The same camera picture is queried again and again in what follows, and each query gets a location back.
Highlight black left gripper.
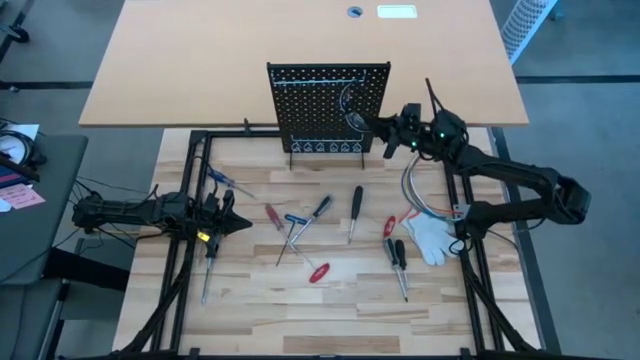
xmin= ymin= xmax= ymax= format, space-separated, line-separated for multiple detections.
xmin=192 ymin=199 xmax=254 ymax=239

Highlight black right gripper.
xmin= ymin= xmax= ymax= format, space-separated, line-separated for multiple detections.
xmin=360 ymin=115 xmax=429 ymax=159

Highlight clear safety glasses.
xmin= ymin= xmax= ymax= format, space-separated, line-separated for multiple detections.
xmin=338 ymin=82 xmax=371 ymax=134

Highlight red clear-handle screwdriver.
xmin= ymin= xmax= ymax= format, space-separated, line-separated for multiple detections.
xmin=263 ymin=202 xmax=304 ymax=256

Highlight blue clear-handle screwdriver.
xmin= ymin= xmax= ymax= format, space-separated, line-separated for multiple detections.
xmin=207 ymin=167 xmax=256 ymax=200

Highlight smooth black-handle screwdriver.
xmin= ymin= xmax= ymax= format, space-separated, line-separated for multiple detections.
xmin=347 ymin=184 xmax=365 ymax=246

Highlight black perforated pegboard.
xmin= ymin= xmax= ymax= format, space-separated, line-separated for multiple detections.
xmin=266 ymin=61 xmax=392 ymax=171

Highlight grey and black nut driver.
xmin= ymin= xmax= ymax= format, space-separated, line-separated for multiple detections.
xmin=290 ymin=193 xmax=334 ymax=246
xmin=383 ymin=237 xmax=410 ymax=304

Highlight metal multi-hook tool rack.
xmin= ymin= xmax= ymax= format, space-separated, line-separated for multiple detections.
xmin=271 ymin=69 xmax=369 ymax=87

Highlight white work glove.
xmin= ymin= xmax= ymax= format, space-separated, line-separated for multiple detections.
xmin=401 ymin=212 xmax=466 ymax=267

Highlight white desk plate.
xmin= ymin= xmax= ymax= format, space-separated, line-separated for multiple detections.
xmin=376 ymin=4 xmax=419 ymax=20

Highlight black flat bar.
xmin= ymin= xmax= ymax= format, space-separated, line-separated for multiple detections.
xmin=42 ymin=247 xmax=132 ymax=293

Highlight tan wooden desk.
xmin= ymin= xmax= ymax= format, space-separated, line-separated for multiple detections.
xmin=78 ymin=0 xmax=530 ymax=129

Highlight white perforated panel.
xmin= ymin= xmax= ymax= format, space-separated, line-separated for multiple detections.
xmin=499 ymin=0 xmax=560 ymax=66

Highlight grey side table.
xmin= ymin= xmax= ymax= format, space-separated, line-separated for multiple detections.
xmin=0 ymin=133 xmax=90 ymax=287

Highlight pink paper sheet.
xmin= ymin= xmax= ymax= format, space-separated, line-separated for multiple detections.
xmin=0 ymin=182 xmax=47 ymax=211

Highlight white paper sheet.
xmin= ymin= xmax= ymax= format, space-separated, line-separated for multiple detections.
xmin=0 ymin=123 xmax=41 ymax=144

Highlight black chair caster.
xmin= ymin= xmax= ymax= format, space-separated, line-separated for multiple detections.
xmin=0 ymin=22 xmax=31 ymax=45

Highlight coloured cable bundle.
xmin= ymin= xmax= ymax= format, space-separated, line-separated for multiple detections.
xmin=399 ymin=152 xmax=469 ymax=224

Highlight wire loop tool rack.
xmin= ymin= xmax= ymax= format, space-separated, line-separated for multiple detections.
xmin=290 ymin=137 xmax=365 ymax=154

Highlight black aluminium rig frame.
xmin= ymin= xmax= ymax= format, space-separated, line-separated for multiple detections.
xmin=114 ymin=128 xmax=541 ymax=360

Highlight black coiled cable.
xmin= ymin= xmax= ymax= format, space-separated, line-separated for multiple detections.
xmin=0 ymin=127 xmax=49 ymax=174

